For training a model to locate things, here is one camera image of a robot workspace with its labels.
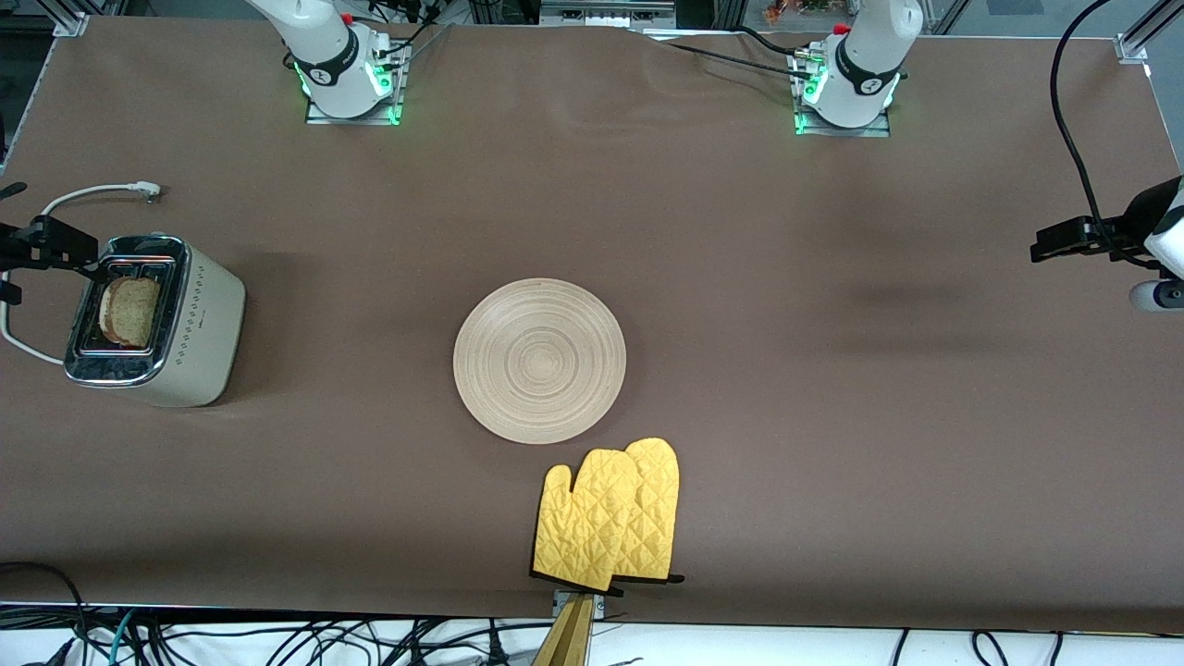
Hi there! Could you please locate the orange background object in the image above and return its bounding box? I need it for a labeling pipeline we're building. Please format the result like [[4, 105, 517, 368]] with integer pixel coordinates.
[[763, 0, 854, 26]]

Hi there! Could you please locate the white toaster power cord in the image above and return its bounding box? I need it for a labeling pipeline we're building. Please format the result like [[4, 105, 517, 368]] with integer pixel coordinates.
[[0, 181, 166, 365]]

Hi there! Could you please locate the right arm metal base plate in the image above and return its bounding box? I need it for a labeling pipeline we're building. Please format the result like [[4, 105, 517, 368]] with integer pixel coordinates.
[[305, 42, 409, 126]]

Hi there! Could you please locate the yellow quilted oven mitt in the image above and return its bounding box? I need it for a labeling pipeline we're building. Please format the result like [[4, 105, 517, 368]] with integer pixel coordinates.
[[610, 438, 686, 586], [531, 449, 641, 594]]

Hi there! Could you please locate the teal floor cable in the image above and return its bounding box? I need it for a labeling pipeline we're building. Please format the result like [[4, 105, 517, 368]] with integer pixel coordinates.
[[106, 609, 138, 666]]

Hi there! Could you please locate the black base connector cable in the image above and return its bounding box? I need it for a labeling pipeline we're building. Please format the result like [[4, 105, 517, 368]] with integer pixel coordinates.
[[370, 0, 445, 58]]

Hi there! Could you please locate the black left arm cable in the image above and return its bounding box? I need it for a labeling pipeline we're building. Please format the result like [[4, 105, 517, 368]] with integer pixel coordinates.
[[1048, 0, 1128, 243]]

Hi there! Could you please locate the wooden bar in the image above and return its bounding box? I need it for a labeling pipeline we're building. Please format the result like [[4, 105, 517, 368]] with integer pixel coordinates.
[[532, 595, 596, 666]]

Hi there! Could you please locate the round wooden plate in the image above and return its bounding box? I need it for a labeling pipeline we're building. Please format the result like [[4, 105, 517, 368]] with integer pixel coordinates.
[[453, 277, 628, 446]]

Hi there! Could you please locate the silver metal box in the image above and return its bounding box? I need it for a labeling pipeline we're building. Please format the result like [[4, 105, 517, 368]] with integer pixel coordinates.
[[540, 0, 677, 29]]

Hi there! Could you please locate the brown table cover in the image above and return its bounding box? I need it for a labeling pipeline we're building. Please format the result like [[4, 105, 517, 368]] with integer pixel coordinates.
[[0, 14, 1184, 635]]

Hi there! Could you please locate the black looped floor cable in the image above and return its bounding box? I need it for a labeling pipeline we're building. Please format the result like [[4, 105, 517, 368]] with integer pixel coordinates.
[[0, 561, 92, 648]]

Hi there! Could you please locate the small metal bracket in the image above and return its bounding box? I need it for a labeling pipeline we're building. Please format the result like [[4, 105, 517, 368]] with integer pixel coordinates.
[[552, 589, 608, 621]]

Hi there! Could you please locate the black cable on table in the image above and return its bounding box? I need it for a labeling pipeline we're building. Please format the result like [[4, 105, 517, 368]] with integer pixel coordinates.
[[647, 26, 820, 82]]

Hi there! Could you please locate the brown bread slice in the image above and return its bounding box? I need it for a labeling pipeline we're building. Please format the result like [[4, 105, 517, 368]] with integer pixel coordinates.
[[98, 276, 162, 350]]

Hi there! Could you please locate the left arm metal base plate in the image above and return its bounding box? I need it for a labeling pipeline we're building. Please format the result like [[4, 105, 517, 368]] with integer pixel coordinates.
[[791, 51, 893, 138]]

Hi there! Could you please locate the cream and chrome toaster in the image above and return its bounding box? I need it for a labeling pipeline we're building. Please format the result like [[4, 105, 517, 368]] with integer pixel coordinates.
[[63, 234, 247, 409]]

